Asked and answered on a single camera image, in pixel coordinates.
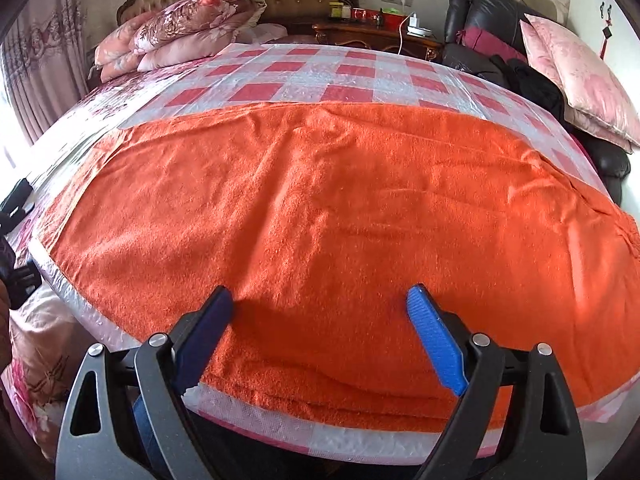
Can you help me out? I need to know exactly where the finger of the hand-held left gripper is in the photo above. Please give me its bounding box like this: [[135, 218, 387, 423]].
[[9, 261, 42, 309]]

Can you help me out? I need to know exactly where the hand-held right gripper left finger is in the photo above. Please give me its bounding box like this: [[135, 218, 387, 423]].
[[56, 285, 236, 480]]

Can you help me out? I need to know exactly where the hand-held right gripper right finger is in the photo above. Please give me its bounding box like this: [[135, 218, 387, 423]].
[[406, 284, 587, 480]]

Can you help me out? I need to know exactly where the orange towel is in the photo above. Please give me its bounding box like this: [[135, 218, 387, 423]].
[[37, 101, 640, 431]]

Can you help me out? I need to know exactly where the black rectangular object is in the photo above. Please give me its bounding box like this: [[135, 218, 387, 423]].
[[0, 179, 35, 233]]

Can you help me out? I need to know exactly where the bed with floral sheet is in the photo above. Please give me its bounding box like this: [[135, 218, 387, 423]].
[[0, 35, 301, 463]]

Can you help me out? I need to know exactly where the pink patterned curtain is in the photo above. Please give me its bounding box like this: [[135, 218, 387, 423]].
[[0, 0, 88, 161]]

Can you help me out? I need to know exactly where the peach folded quilt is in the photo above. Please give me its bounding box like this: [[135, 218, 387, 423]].
[[94, 12, 151, 83]]

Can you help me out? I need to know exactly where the pink pillow underneath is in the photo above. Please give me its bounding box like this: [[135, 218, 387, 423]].
[[565, 105, 636, 153]]

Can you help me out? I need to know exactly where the red white checked mat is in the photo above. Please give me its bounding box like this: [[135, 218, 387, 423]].
[[10, 42, 640, 466]]

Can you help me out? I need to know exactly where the black clothing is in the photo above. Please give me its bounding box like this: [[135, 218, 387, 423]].
[[492, 55, 568, 121]]

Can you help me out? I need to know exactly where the light pink folded quilt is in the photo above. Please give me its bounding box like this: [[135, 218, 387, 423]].
[[136, 30, 241, 72]]

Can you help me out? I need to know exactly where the black leather armchair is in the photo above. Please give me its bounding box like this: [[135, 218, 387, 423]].
[[442, 0, 632, 206]]

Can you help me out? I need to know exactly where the white pillow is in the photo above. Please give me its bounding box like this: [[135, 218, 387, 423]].
[[240, 22, 291, 43]]

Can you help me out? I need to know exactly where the large pink floral pillow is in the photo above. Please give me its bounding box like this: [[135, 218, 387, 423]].
[[520, 14, 640, 141]]

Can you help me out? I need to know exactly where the dark red cushion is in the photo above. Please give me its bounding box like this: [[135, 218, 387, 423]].
[[457, 27, 528, 63]]

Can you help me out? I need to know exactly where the carved wooden nightstand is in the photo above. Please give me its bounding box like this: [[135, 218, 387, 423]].
[[312, 19, 445, 63]]

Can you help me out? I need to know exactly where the red tissue box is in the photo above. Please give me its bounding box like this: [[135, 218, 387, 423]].
[[382, 10, 416, 31]]

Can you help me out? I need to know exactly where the white wardrobe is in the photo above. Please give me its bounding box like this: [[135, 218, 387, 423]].
[[565, 0, 640, 111]]

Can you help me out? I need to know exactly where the white cable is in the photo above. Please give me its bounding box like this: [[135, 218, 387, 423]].
[[397, 12, 416, 56]]

